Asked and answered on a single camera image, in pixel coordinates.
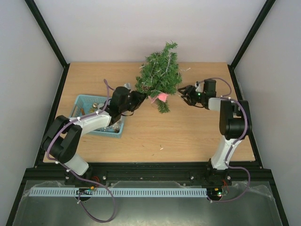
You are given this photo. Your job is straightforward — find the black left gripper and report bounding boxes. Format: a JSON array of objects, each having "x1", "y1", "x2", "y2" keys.
[{"x1": 120, "y1": 90, "x2": 147, "y2": 113}]

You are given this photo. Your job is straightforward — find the pink felt ornament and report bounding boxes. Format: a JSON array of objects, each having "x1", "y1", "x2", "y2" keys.
[{"x1": 148, "y1": 93, "x2": 169, "y2": 103}]

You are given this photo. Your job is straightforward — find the small green christmas tree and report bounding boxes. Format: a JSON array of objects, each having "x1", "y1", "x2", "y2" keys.
[{"x1": 135, "y1": 42, "x2": 182, "y2": 113}]

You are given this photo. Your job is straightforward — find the clear fairy light string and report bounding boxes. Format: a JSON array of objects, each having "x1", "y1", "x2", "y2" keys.
[{"x1": 138, "y1": 53, "x2": 191, "y2": 92}]

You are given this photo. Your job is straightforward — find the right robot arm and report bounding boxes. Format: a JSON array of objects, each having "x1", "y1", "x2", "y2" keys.
[{"x1": 178, "y1": 77, "x2": 252, "y2": 185}]

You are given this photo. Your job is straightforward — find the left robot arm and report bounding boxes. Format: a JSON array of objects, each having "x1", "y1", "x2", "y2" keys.
[{"x1": 40, "y1": 87, "x2": 146, "y2": 176}]

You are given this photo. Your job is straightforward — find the light blue plastic basket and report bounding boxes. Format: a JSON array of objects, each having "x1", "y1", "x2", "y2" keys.
[{"x1": 70, "y1": 95, "x2": 125, "y2": 138}]

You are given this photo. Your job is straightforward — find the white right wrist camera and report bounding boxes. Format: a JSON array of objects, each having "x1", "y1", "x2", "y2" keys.
[{"x1": 194, "y1": 81, "x2": 204, "y2": 93}]

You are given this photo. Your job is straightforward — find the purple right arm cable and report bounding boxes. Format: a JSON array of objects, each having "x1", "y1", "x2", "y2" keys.
[{"x1": 196, "y1": 77, "x2": 251, "y2": 203}]

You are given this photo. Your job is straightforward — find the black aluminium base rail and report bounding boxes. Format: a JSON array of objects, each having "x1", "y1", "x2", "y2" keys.
[{"x1": 22, "y1": 161, "x2": 275, "y2": 188}]

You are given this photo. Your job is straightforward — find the light blue cable duct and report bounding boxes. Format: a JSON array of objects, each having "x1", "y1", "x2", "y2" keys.
[{"x1": 29, "y1": 187, "x2": 207, "y2": 198}]

